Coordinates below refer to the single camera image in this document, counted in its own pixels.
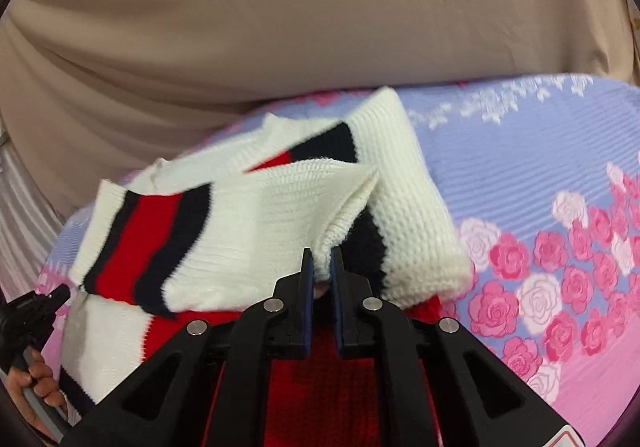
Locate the silver satin curtain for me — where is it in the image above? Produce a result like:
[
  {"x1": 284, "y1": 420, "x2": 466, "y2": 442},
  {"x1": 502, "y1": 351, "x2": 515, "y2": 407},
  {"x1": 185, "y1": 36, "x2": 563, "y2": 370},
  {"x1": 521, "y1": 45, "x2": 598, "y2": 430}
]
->
[{"x1": 0, "y1": 129, "x2": 63, "y2": 300}]

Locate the beige fabric drape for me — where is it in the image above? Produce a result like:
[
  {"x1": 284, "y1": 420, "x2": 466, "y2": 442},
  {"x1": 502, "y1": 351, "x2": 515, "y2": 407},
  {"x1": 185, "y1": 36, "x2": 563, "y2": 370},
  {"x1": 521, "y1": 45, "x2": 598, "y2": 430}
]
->
[{"x1": 1, "y1": 0, "x2": 639, "y2": 217}]

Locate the white red navy knit sweater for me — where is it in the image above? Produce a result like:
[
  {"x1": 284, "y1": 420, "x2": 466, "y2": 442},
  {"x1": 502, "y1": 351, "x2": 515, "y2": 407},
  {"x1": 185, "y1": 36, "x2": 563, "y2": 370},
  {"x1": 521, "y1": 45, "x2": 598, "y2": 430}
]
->
[{"x1": 60, "y1": 87, "x2": 473, "y2": 426}]

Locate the person's left hand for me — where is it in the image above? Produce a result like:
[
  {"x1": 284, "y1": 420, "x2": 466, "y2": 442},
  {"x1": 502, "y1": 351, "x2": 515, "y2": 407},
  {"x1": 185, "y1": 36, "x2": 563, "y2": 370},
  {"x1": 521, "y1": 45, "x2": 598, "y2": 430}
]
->
[{"x1": 6, "y1": 349, "x2": 67, "y2": 439}]

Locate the pink floral bed sheet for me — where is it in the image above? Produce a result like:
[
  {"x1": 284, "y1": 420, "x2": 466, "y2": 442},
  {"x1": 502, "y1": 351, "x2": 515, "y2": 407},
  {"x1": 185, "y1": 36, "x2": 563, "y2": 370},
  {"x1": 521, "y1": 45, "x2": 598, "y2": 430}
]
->
[{"x1": 34, "y1": 72, "x2": 640, "y2": 447}]

